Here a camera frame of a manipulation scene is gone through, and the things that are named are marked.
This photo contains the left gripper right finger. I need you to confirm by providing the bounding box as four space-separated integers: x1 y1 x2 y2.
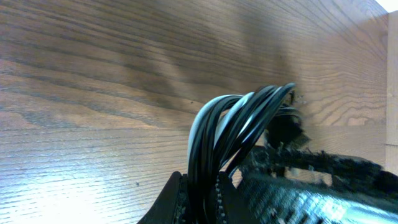
215 172 258 224

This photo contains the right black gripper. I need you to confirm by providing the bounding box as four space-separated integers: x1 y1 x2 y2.
238 146 398 224

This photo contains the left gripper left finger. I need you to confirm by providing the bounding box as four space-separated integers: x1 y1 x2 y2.
138 171 190 224

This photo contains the black USB cable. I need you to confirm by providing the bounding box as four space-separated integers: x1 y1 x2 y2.
187 82 312 224

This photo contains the white USB cable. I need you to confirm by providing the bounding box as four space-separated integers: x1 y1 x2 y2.
187 91 280 156

